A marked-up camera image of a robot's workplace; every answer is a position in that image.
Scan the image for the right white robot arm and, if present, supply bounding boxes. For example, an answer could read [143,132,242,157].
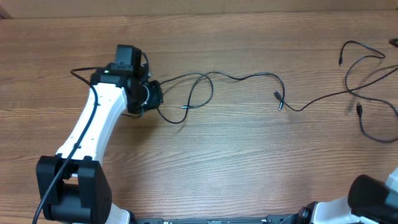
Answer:
[293,170,397,224]

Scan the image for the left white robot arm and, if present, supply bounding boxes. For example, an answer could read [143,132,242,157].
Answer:
[32,45,163,223]

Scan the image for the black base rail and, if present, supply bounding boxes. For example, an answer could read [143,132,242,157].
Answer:
[134,214,297,224]

